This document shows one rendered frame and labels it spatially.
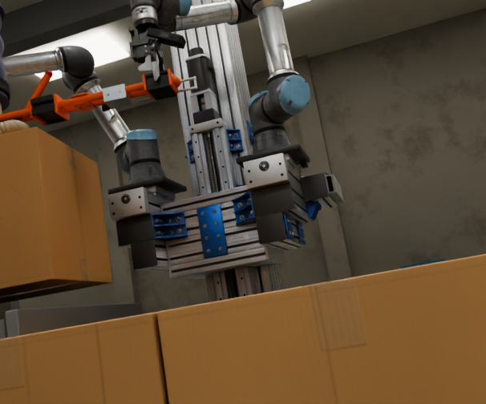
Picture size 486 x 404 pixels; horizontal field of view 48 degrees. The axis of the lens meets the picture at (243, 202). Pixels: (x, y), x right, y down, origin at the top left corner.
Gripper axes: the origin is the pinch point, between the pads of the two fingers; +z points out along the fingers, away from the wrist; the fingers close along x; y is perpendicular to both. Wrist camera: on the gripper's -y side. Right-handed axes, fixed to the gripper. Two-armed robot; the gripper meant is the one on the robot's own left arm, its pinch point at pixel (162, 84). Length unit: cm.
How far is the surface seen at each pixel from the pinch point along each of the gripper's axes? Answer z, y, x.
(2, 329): 64, 34, 38
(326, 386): 79, -31, 86
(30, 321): 63, 30, 34
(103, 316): 63, 28, -2
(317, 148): -139, -77, -595
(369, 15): -278, -173, -517
